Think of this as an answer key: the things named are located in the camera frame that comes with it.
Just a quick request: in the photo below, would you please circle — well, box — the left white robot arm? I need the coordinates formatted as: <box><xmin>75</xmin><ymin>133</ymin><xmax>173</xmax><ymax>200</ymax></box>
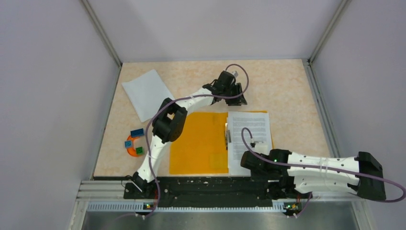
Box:
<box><xmin>132</xmin><ymin>70</ymin><xmax>247</xmax><ymax>198</ymax></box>

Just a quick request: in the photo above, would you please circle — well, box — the orange plastic folder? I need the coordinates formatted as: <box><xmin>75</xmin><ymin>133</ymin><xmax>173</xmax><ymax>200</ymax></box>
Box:
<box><xmin>169</xmin><ymin>111</ymin><xmax>274</xmax><ymax>175</ymax></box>

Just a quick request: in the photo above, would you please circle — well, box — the orange curved toy block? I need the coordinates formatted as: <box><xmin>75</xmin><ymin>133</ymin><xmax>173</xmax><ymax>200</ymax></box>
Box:
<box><xmin>126</xmin><ymin>135</ymin><xmax>144</xmax><ymax>157</ymax></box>

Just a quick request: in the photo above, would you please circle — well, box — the printed paper stack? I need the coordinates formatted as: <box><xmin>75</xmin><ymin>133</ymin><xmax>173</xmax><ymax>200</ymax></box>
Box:
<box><xmin>227</xmin><ymin>111</ymin><xmax>273</xmax><ymax>176</ymax></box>

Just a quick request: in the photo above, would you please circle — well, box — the dark blue toy block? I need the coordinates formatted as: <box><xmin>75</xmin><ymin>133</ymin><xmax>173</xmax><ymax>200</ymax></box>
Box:
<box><xmin>130</xmin><ymin>128</ymin><xmax>145</xmax><ymax>138</ymax></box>

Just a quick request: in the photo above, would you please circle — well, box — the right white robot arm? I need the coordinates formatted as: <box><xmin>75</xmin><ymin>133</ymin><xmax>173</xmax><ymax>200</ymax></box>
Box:
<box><xmin>240</xmin><ymin>149</ymin><xmax>386</xmax><ymax>201</ymax></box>

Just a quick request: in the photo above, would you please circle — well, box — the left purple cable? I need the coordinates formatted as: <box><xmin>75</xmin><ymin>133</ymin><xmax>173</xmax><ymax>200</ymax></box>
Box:
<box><xmin>144</xmin><ymin>64</ymin><xmax>250</xmax><ymax>219</ymax></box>

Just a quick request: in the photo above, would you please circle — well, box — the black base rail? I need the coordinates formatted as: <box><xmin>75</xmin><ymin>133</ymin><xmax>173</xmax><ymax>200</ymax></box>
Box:
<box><xmin>124</xmin><ymin>175</ymin><xmax>311</xmax><ymax>207</ymax></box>

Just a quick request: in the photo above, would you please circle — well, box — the white paper sheet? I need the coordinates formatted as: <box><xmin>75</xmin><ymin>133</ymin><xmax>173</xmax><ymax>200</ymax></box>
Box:
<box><xmin>122</xmin><ymin>69</ymin><xmax>174</xmax><ymax>122</ymax></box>

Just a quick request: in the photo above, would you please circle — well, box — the metal folder clip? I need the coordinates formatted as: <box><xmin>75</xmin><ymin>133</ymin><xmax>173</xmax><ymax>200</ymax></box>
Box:
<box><xmin>225</xmin><ymin>122</ymin><xmax>229</xmax><ymax>150</ymax></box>

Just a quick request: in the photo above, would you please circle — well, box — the white slotted cable duct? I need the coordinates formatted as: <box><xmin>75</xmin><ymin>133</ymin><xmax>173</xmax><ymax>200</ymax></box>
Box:
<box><xmin>87</xmin><ymin>201</ymin><xmax>286</xmax><ymax>213</ymax></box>

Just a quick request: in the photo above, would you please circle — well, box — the light blue toy cube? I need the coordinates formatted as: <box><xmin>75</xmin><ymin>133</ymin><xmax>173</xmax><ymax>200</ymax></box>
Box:
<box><xmin>124</xmin><ymin>140</ymin><xmax>133</xmax><ymax>149</ymax></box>

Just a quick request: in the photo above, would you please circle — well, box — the purple cable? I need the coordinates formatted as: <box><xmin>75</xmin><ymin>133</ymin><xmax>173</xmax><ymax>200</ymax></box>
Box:
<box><xmin>144</xmin><ymin>64</ymin><xmax>250</xmax><ymax>219</ymax></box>
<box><xmin>241</xmin><ymin>127</ymin><xmax>406</xmax><ymax>219</ymax></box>

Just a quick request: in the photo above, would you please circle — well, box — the green toy cube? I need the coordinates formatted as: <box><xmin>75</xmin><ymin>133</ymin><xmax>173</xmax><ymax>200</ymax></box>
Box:
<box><xmin>135</xmin><ymin>147</ymin><xmax>144</xmax><ymax>155</ymax></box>

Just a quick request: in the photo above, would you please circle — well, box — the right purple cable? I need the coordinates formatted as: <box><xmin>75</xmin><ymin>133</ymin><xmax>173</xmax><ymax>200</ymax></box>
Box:
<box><xmin>241</xmin><ymin>127</ymin><xmax>406</xmax><ymax>219</ymax></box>

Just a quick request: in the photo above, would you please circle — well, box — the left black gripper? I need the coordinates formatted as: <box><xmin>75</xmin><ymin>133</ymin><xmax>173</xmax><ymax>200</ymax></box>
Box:
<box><xmin>222</xmin><ymin>82</ymin><xmax>247</xmax><ymax>106</ymax></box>

